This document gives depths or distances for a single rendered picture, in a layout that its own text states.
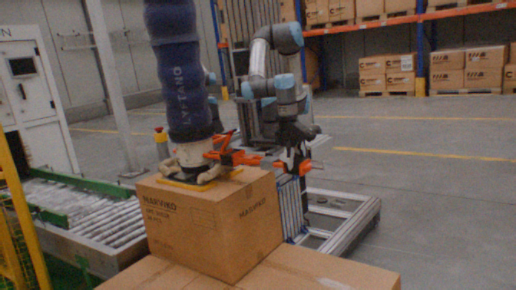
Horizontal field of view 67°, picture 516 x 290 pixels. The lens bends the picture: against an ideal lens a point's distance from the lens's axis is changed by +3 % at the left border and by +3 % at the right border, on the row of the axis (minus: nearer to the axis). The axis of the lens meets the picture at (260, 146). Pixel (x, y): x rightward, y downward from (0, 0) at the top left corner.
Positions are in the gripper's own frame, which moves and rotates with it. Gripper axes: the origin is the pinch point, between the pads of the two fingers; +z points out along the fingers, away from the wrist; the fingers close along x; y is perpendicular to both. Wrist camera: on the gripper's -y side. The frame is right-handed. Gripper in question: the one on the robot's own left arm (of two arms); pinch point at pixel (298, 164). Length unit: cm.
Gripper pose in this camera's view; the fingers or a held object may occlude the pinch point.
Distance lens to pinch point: 151.3
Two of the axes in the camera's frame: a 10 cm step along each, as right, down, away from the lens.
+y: -7.7, -0.7, 6.3
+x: -6.2, 2.9, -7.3
